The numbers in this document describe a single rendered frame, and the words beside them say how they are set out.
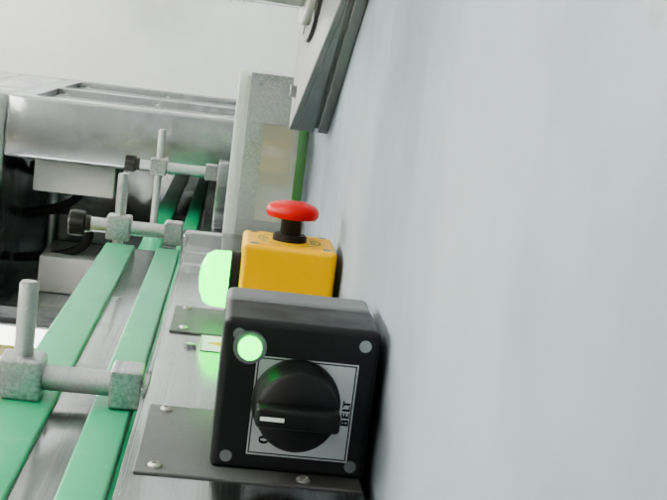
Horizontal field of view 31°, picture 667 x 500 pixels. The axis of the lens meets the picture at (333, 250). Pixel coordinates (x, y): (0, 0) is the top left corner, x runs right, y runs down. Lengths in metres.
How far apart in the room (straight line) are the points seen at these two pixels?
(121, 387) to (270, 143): 0.66
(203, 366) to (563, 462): 0.53
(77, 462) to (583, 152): 0.42
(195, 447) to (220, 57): 4.32
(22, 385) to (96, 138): 1.46
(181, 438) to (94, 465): 0.05
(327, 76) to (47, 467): 0.52
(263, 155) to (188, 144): 0.82
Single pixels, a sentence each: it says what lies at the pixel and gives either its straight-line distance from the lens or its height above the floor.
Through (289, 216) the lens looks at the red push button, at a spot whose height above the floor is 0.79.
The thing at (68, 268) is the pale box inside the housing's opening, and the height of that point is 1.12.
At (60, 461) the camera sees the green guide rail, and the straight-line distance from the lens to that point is 0.69.
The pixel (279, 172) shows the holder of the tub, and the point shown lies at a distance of 1.39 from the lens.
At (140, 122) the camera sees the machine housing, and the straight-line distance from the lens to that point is 2.20.
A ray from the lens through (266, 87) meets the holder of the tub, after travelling 1.38.
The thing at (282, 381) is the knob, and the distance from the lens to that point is 0.60.
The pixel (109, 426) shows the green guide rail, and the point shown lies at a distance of 0.74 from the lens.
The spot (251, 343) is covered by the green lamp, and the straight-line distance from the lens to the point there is 0.61.
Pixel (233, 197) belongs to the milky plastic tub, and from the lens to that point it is 1.39.
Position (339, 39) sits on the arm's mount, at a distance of 1.02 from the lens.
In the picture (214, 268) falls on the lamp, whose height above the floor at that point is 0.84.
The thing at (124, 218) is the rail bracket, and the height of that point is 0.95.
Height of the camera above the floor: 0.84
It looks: 5 degrees down
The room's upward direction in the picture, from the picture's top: 84 degrees counter-clockwise
